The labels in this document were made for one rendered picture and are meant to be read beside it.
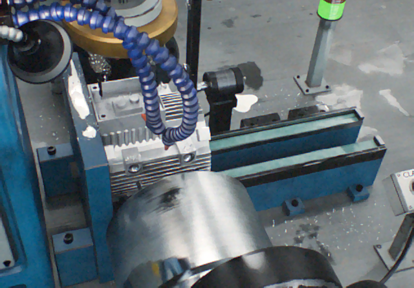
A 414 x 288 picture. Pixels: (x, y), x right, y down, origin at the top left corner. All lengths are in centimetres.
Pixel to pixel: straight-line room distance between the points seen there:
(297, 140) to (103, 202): 53
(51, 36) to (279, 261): 32
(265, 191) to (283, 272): 71
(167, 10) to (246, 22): 95
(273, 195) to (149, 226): 49
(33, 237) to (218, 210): 31
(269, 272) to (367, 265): 75
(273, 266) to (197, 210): 30
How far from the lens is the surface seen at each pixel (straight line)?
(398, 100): 169
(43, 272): 110
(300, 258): 60
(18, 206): 94
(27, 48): 61
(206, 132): 108
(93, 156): 96
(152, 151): 107
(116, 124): 103
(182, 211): 86
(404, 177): 110
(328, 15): 150
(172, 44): 129
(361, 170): 138
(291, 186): 131
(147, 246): 86
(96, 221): 106
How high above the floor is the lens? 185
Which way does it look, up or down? 45 degrees down
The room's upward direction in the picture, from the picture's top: 5 degrees clockwise
